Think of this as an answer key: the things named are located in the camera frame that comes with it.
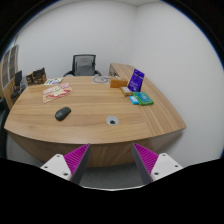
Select grey desk cable grommet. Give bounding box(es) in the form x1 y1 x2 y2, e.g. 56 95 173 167
106 115 119 126

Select black mesh office chair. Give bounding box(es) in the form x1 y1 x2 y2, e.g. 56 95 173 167
64 54 101 77

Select colourful printed mouse pad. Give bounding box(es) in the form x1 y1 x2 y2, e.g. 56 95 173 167
43 83 73 103

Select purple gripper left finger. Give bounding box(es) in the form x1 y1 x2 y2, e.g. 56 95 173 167
41 144 90 185

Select small black side chair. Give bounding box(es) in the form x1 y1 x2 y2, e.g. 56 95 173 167
11 71 25 98

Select stacked dark cardboard boxes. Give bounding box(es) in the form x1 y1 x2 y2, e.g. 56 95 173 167
26 68 47 86

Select purple standing card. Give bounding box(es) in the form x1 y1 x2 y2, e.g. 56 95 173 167
128 69 145 92

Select small blue box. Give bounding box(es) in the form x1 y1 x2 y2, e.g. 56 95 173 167
129 96 139 105

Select orange cardboard box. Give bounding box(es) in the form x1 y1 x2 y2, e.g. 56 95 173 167
110 78 128 88

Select green flat box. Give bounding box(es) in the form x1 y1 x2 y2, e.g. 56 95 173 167
133 92 154 105

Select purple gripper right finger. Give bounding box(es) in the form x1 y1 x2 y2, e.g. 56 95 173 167
132 143 182 185

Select white leaflet with pictures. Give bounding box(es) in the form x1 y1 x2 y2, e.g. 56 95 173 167
44 78 63 85

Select wooden shelf cabinet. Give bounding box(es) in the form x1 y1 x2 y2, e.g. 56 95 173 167
0 45 19 108

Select black computer mouse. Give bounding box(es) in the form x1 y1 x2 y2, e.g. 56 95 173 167
55 107 71 121

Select small yellow box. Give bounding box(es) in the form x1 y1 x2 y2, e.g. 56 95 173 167
120 87 132 96

